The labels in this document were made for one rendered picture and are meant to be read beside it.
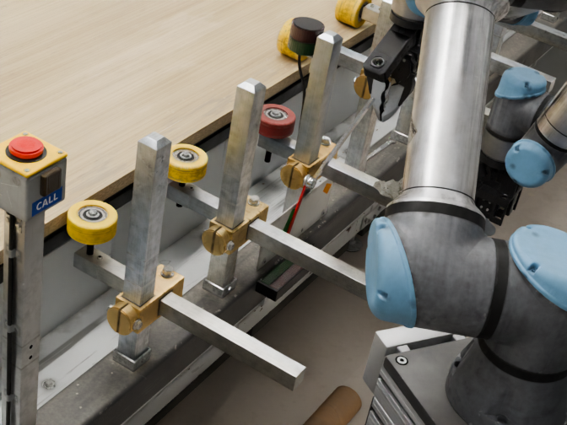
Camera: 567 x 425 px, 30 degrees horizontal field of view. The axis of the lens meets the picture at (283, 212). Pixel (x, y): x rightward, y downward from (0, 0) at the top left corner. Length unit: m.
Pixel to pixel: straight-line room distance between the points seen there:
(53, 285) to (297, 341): 1.18
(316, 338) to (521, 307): 1.79
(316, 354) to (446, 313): 1.73
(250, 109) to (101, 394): 0.51
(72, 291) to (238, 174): 0.39
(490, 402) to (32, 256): 0.59
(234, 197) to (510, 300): 0.72
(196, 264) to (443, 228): 1.00
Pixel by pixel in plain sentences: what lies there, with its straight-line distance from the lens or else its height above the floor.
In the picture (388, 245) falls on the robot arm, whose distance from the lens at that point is 1.16.
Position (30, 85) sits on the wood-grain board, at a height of 0.90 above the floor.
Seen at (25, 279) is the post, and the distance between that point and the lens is 1.38.
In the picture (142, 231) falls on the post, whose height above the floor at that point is 0.98.
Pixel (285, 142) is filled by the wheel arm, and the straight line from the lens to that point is 2.07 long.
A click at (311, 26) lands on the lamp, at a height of 1.13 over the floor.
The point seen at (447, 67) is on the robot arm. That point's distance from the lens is 1.26.
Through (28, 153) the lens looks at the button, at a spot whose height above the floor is 1.23.
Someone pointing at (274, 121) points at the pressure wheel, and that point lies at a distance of 2.04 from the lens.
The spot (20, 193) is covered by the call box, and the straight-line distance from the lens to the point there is 1.27.
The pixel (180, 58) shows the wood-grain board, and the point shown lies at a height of 0.90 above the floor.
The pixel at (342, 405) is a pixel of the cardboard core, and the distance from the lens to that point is 2.66.
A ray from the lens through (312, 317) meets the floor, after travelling 3.00.
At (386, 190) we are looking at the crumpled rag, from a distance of 1.97.
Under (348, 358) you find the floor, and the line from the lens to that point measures 2.90.
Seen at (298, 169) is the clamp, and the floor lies 0.87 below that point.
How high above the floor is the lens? 1.92
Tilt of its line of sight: 35 degrees down
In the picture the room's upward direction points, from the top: 11 degrees clockwise
